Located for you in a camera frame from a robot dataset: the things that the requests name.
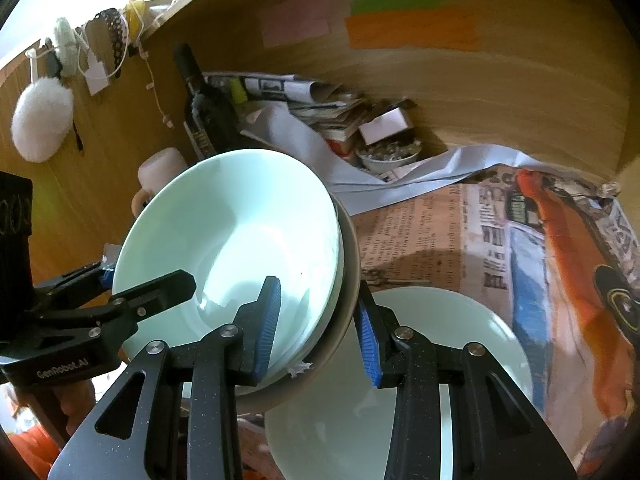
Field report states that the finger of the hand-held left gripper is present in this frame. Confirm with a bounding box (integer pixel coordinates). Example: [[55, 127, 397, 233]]
[[31, 260, 115, 312], [39, 268, 197, 347]]

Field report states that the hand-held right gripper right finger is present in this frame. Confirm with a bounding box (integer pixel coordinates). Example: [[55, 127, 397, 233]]
[[355, 284, 577, 480]]

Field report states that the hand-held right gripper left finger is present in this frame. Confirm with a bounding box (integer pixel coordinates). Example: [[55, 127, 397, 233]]
[[47, 275, 282, 480]]

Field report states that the lilac bowl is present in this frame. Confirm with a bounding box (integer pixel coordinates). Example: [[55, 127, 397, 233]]
[[235, 200, 361, 413]]

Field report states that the mint green plate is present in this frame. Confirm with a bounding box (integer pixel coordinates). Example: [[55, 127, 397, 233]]
[[264, 286, 534, 480]]

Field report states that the mint green bowl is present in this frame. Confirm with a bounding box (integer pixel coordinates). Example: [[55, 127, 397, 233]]
[[112, 148, 345, 386]]

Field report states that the person's left hand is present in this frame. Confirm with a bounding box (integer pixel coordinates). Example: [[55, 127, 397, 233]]
[[25, 377, 97, 450]]

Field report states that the person's orange garment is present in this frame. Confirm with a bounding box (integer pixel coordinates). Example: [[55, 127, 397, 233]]
[[10, 422, 66, 480]]

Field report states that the cream mug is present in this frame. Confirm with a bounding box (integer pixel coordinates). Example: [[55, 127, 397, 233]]
[[131, 147, 190, 219]]

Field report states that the printed newspaper liner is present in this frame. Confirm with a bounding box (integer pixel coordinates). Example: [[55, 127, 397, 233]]
[[350, 157, 640, 478]]

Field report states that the white fluffy pompom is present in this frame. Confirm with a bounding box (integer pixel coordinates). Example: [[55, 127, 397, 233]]
[[11, 77, 74, 163]]

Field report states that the white paper sheet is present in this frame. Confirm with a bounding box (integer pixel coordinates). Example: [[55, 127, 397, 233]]
[[239, 105, 543, 217]]

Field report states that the small bowl of trinkets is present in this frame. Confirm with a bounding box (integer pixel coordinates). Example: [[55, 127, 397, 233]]
[[356, 137, 424, 173]]

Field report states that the dark wine bottle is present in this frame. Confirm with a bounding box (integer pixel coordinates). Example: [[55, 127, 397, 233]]
[[171, 42, 242, 162]]

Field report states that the white square tag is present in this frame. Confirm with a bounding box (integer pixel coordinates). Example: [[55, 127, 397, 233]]
[[84, 54, 112, 96]]

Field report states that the small white box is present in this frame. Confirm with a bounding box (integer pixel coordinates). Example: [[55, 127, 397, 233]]
[[357, 105, 415, 144]]

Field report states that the stack of newspapers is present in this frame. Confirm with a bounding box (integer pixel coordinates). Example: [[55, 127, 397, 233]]
[[204, 72, 373, 157]]

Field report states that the white fuzzy cloth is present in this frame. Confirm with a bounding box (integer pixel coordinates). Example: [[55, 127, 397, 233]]
[[52, 17, 82, 79]]

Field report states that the black lace headband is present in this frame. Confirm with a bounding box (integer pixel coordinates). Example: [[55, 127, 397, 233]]
[[87, 6, 132, 81]]

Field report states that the yellow cloth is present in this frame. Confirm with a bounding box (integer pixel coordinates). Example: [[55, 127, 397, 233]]
[[124, 0, 149, 41]]

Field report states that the wooden shelf board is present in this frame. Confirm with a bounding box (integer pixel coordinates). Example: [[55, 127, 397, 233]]
[[142, 0, 261, 41]]

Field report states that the pink sticky note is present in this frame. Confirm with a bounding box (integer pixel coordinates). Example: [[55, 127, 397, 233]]
[[260, 0, 332, 49]]

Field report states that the orange sticky note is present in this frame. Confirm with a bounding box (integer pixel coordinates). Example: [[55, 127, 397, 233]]
[[344, 10, 479, 53]]

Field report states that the green sticky note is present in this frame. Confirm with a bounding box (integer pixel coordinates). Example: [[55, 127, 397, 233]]
[[350, 0, 439, 17]]

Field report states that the white beaded cord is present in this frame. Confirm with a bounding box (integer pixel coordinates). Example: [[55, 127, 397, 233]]
[[137, 35, 174, 129]]

